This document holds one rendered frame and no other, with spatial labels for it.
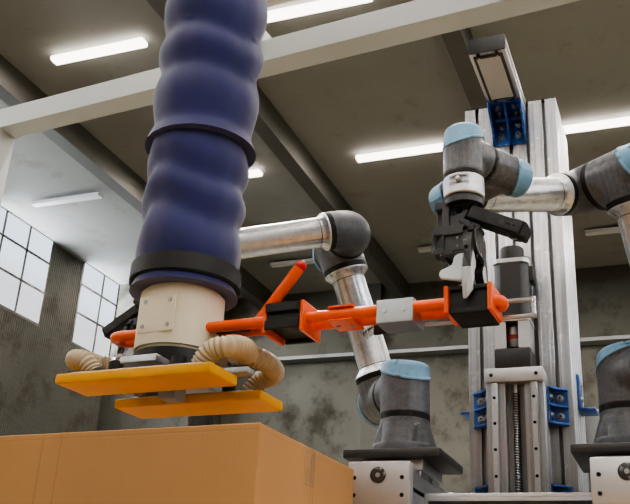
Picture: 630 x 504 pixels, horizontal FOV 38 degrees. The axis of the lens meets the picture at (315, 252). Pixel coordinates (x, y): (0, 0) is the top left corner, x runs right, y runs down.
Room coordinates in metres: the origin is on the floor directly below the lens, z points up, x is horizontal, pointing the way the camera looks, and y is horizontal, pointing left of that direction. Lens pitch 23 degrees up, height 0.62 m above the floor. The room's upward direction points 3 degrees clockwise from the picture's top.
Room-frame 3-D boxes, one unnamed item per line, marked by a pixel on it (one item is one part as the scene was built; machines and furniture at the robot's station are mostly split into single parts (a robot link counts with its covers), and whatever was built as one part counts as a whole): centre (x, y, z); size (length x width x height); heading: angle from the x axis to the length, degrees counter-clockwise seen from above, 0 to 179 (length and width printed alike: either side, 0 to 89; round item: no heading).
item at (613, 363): (1.94, -0.69, 1.20); 0.13 x 0.12 x 0.14; 33
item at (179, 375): (1.68, 0.30, 1.08); 0.34 x 0.10 x 0.05; 64
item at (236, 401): (1.85, 0.22, 1.08); 0.34 x 0.10 x 0.05; 64
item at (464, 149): (1.52, -0.27, 1.49); 0.09 x 0.08 x 0.11; 123
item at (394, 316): (1.57, -0.16, 1.18); 0.07 x 0.07 x 0.04; 64
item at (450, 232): (1.52, -0.26, 1.33); 0.09 x 0.08 x 0.12; 64
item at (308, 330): (1.66, 0.04, 1.19); 0.10 x 0.08 x 0.06; 154
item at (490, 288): (1.50, -0.28, 1.18); 0.08 x 0.07 x 0.05; 64
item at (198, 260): (1.77, 0.26, 1.30); 0.23 x 0.23 x 0.04
